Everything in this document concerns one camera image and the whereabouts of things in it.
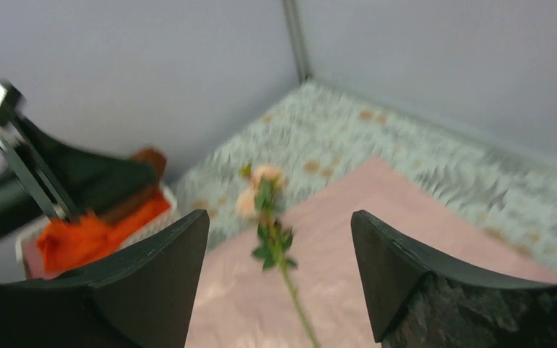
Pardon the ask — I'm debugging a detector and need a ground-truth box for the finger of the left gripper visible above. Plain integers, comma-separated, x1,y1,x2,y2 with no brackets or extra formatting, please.
0,134,75,221
13,118,159,219

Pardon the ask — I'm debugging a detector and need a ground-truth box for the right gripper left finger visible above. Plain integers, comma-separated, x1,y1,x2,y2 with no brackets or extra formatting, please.
0,210,210,347

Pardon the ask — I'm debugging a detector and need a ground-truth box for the white plastic basket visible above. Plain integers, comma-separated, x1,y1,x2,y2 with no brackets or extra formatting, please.
15,183,181,279

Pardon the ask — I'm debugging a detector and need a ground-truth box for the peach rose stem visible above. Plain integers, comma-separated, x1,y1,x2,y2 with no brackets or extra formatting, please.
235,162,321,347

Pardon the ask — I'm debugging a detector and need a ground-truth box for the pink wrapping paper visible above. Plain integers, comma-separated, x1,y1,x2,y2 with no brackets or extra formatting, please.
186,157,557,347

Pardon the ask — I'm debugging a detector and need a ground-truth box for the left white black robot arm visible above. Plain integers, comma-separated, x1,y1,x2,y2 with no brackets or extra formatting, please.
0,118,159,239

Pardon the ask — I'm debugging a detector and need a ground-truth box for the orange cloth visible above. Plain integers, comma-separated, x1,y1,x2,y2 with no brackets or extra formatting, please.
36,189,171,273

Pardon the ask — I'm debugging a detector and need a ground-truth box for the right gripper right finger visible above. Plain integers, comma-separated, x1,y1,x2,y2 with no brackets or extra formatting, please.
350,210,557,347

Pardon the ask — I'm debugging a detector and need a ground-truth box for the brown cloth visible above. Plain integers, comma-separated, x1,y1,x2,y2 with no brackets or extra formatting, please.
129,147,167,181

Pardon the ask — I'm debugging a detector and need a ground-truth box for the floral patterned table mat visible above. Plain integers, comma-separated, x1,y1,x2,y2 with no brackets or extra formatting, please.
172,81,557,271

